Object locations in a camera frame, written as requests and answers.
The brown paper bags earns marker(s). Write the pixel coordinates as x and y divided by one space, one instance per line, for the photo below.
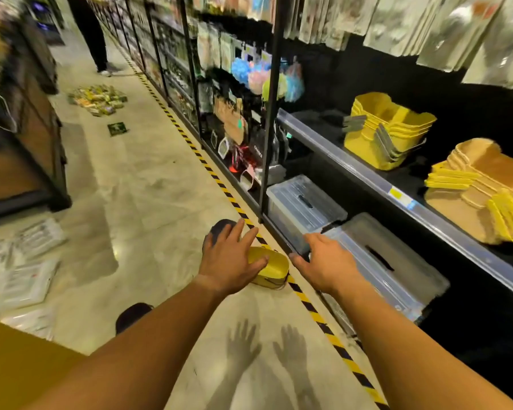
231 119

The yellow baskets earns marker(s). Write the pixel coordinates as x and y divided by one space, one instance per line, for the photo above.
367 145

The person's right forearm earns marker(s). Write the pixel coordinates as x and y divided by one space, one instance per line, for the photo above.
410 358

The pile of colourful packets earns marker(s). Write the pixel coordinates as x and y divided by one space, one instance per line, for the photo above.
97 100

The tan baskets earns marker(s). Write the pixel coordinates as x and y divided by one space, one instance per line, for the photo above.
461 209

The black metal shelf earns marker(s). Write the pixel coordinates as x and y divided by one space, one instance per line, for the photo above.
346 163

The blue bath puff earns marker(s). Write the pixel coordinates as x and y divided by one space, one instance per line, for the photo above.
240 70
295 83

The person's left forearm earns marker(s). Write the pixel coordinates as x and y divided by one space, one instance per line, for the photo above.
132 362

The yellow white price label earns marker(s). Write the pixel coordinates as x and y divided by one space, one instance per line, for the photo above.
401 197

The row of hanging clear packets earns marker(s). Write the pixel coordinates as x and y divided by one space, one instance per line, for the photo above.
410 25

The yellow perforated basket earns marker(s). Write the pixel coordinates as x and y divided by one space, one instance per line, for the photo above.
275 266

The yellow bath puff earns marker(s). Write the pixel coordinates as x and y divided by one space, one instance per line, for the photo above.
280 87

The clear plastic storage bin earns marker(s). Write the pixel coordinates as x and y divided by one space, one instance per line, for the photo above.
303 204
389 269

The red black packaged item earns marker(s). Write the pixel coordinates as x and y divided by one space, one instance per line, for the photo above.
239 160

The small white box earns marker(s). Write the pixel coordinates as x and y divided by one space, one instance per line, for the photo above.
280 175

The pink bath puff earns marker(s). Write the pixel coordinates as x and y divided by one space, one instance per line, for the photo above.
257 81

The person's right hand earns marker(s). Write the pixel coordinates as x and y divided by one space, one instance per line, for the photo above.
329 269

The round silver mirror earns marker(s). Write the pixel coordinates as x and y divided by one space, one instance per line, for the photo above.
248 180

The yellow white display stand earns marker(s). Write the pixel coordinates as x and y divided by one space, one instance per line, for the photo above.
21 367

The person's left hand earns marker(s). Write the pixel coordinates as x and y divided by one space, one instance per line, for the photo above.
226 264

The black printed bag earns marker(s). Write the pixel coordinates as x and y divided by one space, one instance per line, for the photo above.
256 151

